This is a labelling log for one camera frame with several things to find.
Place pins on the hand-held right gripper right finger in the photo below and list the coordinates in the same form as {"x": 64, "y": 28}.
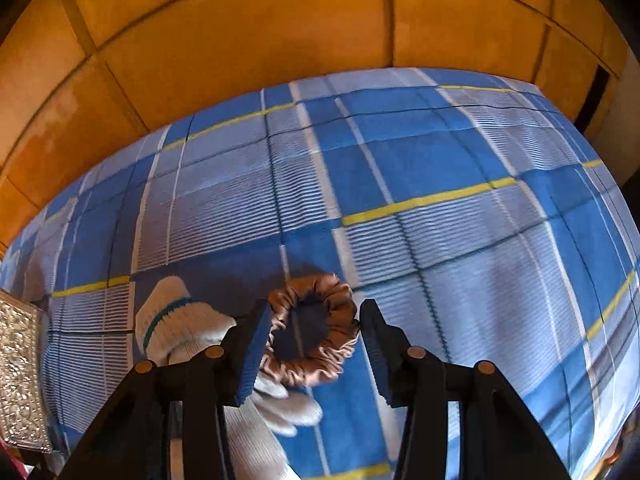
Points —
{"x": 380, "y": 370}

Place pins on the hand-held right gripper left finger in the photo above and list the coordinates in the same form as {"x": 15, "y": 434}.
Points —
{"x": 252, "y": 360}

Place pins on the white sock with green stripe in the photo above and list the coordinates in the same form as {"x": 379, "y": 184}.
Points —
{"x": 175, "y": 325}

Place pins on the brown scrunchie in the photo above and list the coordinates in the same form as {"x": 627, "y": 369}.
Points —
{"x": 320, "y": 285}

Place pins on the white knit glove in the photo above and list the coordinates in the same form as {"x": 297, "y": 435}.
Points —
{"x": 255, "y": 452}

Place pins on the blue plaid bed sheet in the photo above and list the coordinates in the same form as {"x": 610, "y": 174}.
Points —
{"x": 450, "y": 185}

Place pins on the wicker basket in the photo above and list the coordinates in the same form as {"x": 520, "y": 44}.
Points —
{"x": 20, "y": 370}

